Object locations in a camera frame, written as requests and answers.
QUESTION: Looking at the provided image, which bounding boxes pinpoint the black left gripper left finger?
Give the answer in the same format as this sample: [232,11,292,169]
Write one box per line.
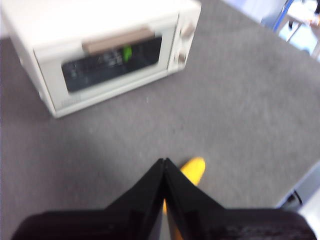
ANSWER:
[99,157,166,240]

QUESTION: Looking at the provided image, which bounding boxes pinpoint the white Toshiba toaster oven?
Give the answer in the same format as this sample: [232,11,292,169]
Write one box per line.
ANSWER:
[0,0,203,119]

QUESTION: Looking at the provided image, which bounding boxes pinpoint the white equipment panel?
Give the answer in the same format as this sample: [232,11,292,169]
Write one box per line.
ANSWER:
[274,161,320,240]

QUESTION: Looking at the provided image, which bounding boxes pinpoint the beige oven knob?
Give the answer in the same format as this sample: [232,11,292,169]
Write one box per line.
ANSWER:
[176,52,188,65]
[180,22,196,41]

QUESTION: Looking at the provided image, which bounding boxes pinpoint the blue metal post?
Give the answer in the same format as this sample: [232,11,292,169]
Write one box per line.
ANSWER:
[272,0,293,32]

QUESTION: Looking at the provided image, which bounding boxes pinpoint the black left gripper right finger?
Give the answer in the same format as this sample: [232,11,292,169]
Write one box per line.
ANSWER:
[164,157,231,240]

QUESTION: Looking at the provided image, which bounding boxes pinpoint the glass oven door with handle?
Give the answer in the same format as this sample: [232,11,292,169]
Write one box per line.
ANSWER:
[33,26,177,118]

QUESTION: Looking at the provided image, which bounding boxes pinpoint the yellow corn cob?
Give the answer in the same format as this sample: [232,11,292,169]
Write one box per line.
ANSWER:
[162,156,207,240]

